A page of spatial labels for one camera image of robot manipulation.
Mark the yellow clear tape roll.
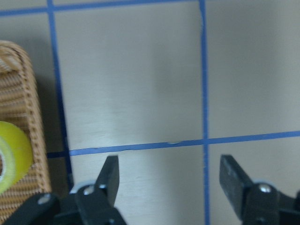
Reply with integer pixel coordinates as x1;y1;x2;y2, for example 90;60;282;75
0;121;33;193

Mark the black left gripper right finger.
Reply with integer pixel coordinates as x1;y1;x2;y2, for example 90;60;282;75
219;154;300;225

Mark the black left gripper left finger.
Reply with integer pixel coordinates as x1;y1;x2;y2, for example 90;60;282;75
75;155;126;225

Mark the brown wicker basket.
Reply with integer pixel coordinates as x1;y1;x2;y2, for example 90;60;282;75
0;40;52;224

